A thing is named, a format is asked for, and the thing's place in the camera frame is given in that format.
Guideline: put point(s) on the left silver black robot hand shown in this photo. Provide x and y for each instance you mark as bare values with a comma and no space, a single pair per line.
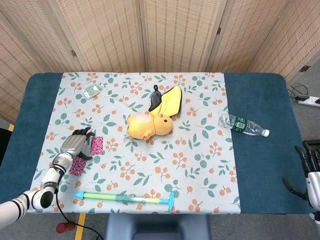
73,145

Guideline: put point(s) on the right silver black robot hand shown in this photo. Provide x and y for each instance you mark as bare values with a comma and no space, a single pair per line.
314,187

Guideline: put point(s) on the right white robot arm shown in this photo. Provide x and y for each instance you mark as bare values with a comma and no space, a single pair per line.
316,215

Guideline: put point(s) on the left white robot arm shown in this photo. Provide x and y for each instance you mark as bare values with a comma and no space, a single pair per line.
51,176

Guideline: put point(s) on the small green white box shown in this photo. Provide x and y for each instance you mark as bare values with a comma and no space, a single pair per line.
90,91

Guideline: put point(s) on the green blue toy water pump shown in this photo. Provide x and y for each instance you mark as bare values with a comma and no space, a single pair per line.
105,196

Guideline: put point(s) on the small white grey block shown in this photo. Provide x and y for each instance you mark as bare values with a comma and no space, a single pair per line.
101,86

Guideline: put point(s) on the yellow plush duck toy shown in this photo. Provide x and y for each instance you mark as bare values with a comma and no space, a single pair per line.
142,126

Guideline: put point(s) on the floral print tablecloth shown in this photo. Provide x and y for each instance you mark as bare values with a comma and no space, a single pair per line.
150,160

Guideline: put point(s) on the white power strip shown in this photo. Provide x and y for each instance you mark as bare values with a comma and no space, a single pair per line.
308,101

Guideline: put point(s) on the clear plastic water bottle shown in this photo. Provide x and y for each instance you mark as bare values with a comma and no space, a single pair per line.
240,124

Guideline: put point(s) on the dark blue table cover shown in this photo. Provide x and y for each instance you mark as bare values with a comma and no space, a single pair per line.
262,100

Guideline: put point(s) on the yellow black plush pouch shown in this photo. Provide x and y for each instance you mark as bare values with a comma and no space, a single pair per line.
171,102

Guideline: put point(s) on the bamboo folding screen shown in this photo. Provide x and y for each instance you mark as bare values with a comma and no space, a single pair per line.
112,37

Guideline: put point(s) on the blue padded chair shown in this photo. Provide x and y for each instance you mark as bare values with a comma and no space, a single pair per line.
157,227

